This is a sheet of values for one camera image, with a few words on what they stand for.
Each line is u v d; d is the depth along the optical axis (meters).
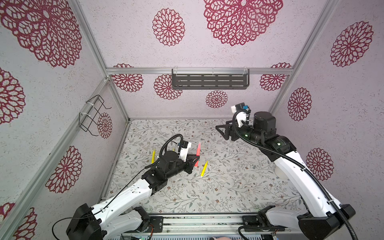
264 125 0.48
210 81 1.00
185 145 0.65
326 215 0.38
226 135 0.59
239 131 0.58
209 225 0.75
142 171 0.61
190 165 0.64
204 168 0.93
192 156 0.70
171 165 0.59
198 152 0.73
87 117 0.75
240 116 0.57
